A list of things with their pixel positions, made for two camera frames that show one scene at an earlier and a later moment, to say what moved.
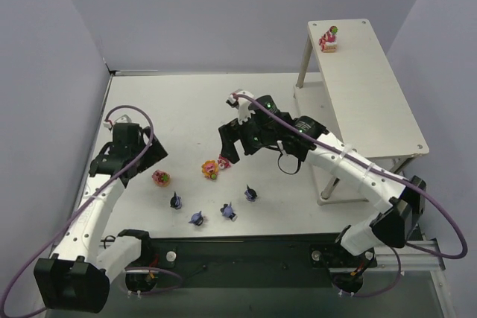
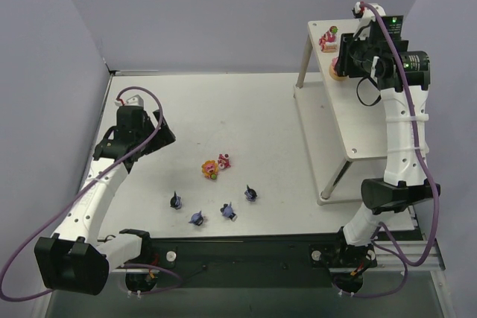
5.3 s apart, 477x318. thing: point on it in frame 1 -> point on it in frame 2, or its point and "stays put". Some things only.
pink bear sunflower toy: x=210 y=169 stays put
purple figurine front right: x=227 y=211 stays put
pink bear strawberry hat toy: x=223 y=162 stays put
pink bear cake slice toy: x=328 y=42 stays put
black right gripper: x=231 y=132 -> x=343 y=54
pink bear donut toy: x=160 y=178 -> x=332 y=70
